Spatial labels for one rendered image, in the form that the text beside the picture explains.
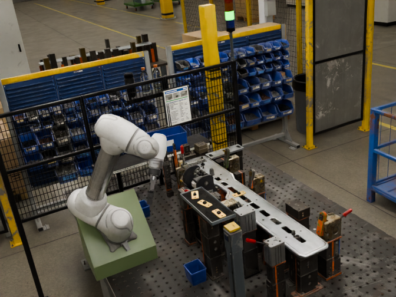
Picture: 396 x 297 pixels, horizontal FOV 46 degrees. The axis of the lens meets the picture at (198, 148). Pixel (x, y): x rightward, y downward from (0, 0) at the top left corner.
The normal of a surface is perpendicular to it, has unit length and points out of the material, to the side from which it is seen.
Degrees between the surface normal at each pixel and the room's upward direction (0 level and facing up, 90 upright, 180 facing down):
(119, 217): 50
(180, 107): 90
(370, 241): 0
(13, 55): 90
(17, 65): 90
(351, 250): 0
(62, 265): 0
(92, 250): 44
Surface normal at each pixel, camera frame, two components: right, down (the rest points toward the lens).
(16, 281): -0.11, -0.91
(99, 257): 0.23, -0.44
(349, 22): 0.48, 0.31
